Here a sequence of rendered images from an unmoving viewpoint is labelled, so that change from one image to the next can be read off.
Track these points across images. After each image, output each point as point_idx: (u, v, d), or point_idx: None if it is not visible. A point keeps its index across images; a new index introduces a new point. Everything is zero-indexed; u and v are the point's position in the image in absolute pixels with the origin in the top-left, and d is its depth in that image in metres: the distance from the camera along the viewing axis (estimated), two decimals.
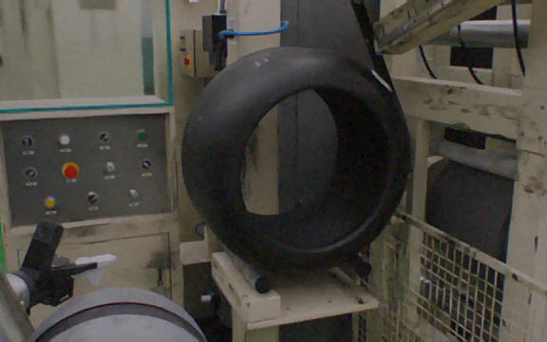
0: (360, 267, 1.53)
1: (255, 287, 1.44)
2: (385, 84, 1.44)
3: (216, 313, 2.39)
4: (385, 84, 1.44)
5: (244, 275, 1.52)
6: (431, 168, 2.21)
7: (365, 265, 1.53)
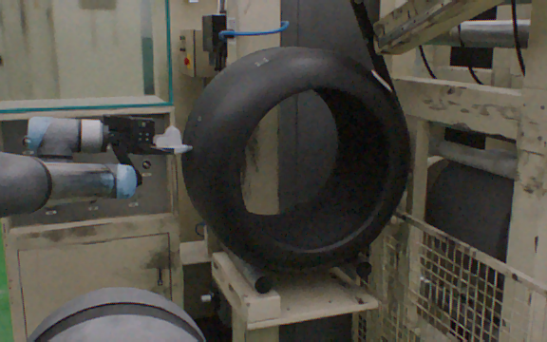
0: (360, 267, 1.53)
1: (255, 287, 1.44)
2: (385, 84, 1.44)
3: (216, 313, 2.39)
4: (385, 84, 1.44)
5: (244, 275, 1.52)
6: (431, 168, 2.21)
7: (365, 265, 1.53)
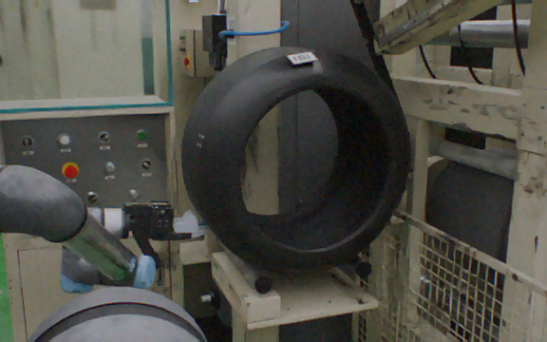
0: (362, 275, 1.54)
1: (266, 292, 1.45)
2: (307, 57, 1.36)
3: (216, 313, 2.39)
4: (307, 59, 1.35)
5: None
6: (431, 168, 2.21)
7: (360, 272, 1.53)
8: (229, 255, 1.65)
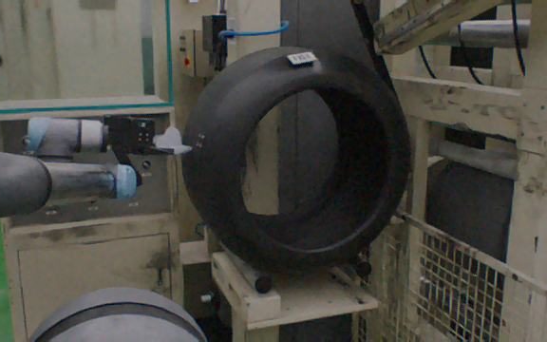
0: (362, 275, 1.54)
1: (266, 292, 1.45)
2: (307, 57, 1.36)
3: (216, 313, 2.39)
4: (307, 59, 1.35)
5: None
6: (431, 168, 2.21)
7: (360, 272, 1.53)
8: (229, 255, 1.65)
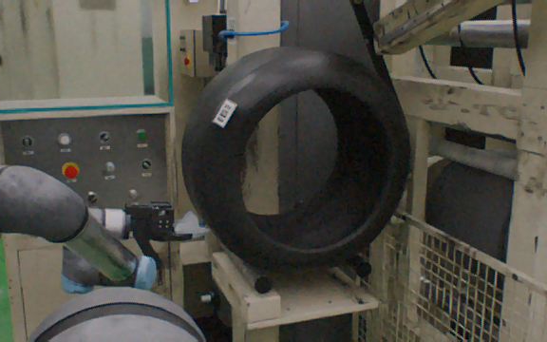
0: (370, 271, 1.54)
1: (271, 280, 1.45)
2: (228, 109, 1.32)
3: (216, 313, 2.39)
4: (229, 111, 1.32)
5: None
6: (431, 168, 2.21)
7: (366, 275, 1.54)
8: None
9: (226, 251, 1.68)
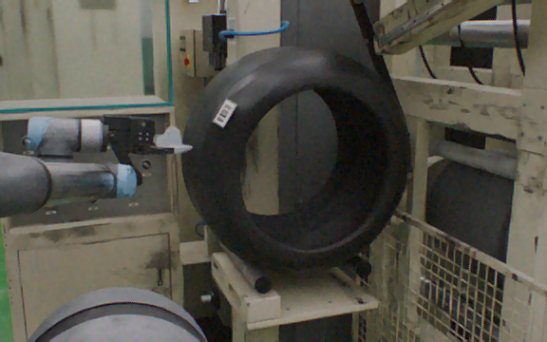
0: (370, 271, 1.54)
1: (271, 280, 1.45)
2: (228, 109, 1.32)
3: (216, 313, 2.39)
4: (229, 111, 1.32)
5: None
6: (431, 168, 2.21)
7: (366, 275, 1.54)
8: None
9: (226, 251, 1.68)
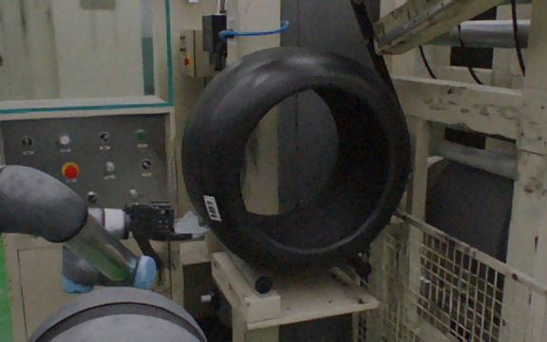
0: (367, 264, 1.53)
1: (259, 278, 1.44)
2: (212, 204, 1.36)
3: (216, 313, 2.39)
4: (214, 206, 1.35)
5: (247, 266, 1.52)
6: (431, 168, 2.21)
7: (369, 268, 1.54)
8: None
9: None
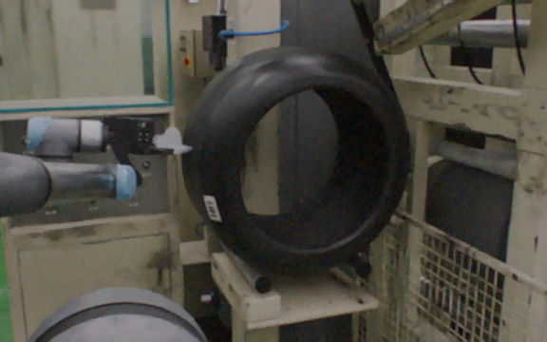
0: (367, 264, 1.53)
1: (259, 278, 1.44)
2: (212, 204, 1.36)
3: (216, 313, 2.39)
4: (214, 206, 1.35)
5: (247, 266, 1.52)
6: (431, 168, 2.21)
7: (369, 268, 1.54)
8: None
9: None
